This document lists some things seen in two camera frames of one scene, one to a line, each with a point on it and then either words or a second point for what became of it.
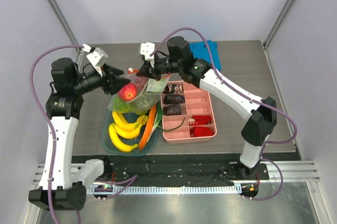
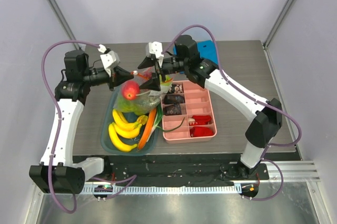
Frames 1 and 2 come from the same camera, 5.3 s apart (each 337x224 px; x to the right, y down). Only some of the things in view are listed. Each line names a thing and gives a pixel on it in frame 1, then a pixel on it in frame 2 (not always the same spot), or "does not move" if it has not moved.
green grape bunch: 124,106 does not move
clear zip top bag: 139,95 does not move
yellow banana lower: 123,146 does not move
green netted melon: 137,107 to 147,101
